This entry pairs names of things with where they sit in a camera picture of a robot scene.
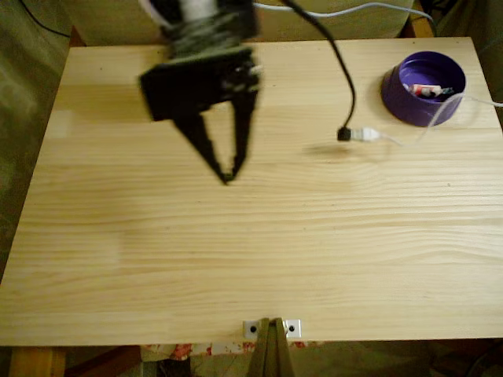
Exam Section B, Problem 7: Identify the dark camera stand post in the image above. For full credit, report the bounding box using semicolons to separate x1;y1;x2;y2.
246;317;296;377

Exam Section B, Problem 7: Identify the wooden table leg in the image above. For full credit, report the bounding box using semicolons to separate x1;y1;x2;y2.
7;346;68;377

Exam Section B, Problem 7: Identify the black cable with plug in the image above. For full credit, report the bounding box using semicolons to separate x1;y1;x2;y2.
281;0;358;143

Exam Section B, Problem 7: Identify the white cable with connector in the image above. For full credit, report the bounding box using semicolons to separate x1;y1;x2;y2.
350;92;503;148

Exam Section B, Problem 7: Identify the small metal corner bracket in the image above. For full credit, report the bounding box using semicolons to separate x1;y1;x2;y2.
283;318;303;340
242;320;263;340

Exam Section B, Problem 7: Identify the thin dark cable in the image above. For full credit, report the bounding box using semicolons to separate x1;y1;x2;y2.
19;0;72;39

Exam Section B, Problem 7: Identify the grey cable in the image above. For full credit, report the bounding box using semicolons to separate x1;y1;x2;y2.
252;1;438;37

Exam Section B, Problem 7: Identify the purple bowl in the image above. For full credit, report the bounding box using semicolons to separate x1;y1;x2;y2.
380;50;468;128

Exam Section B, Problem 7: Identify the White Rabbit candy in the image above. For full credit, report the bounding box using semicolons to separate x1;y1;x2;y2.
403;82;455;101

